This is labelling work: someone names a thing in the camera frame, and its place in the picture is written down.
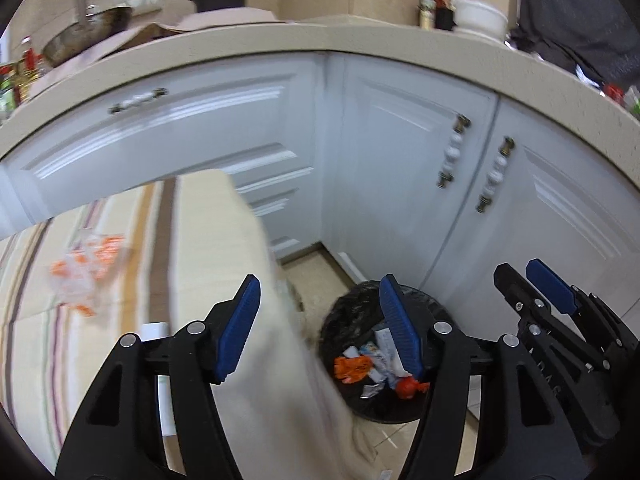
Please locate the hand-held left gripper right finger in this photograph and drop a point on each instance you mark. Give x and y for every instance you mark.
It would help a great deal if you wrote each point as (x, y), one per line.
(400, 332)

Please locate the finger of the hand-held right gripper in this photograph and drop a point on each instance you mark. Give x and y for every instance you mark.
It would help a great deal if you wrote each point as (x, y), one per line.
(512, 287)
(550, 285)

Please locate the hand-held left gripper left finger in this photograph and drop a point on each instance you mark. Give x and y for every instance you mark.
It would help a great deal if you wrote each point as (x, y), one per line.
(240, 330)

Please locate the white blue-printed pouch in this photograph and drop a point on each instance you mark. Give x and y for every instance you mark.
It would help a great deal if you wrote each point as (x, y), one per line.
(390, 347)

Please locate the bin with black bag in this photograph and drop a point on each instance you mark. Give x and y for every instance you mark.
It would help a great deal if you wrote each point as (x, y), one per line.
(350, 320)

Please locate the small orange red wrapper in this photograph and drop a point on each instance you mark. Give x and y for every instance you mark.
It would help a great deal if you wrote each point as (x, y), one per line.
(411, 388)

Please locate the large orange plastic wrapper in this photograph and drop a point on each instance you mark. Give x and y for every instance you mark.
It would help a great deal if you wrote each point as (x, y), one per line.
(352, 370)

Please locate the clear orange-printed wrapper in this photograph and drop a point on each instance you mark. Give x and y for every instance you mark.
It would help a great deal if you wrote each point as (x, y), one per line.
(87, 272)

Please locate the large white cabinet door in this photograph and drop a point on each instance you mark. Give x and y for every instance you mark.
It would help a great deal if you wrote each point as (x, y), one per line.
(565, 200)

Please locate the white lower cabinet panel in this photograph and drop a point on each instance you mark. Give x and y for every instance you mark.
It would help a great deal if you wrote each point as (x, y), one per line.
(290, 200)

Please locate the striped tablecloth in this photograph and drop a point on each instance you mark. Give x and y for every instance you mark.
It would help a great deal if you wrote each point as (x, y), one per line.
(125, 240)

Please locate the white corner cabinet door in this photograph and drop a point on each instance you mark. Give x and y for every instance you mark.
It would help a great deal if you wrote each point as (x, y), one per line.
(395, 170)

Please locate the wide white drawer front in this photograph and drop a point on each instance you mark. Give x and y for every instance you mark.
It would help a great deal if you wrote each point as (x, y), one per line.
(200, 125)

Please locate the white lidded bowl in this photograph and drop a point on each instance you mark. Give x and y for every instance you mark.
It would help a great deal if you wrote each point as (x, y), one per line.
(480, 10)
(481, 30)

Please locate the dark grey cloth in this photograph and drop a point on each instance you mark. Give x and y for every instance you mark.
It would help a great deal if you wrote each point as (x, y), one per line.
(580, 15)

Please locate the dark sauce bottle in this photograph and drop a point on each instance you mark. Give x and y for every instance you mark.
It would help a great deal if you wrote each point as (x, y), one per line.
(426, 7)

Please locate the row of condiment bottles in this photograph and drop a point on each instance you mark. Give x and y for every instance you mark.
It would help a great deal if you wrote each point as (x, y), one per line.
(20, 80)

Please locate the steel wok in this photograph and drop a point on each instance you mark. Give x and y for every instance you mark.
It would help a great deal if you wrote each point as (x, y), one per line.
(85, 35)

